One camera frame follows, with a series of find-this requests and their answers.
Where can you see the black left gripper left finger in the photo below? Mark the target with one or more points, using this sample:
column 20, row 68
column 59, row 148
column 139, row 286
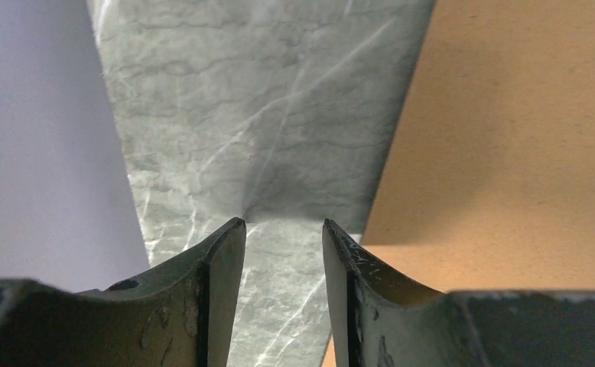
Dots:
column 178, row 313

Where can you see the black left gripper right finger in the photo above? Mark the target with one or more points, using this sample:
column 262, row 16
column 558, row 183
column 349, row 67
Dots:
column 381, row 317

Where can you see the brown backing board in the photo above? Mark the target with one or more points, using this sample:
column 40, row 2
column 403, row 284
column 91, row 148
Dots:
column 490, row 181

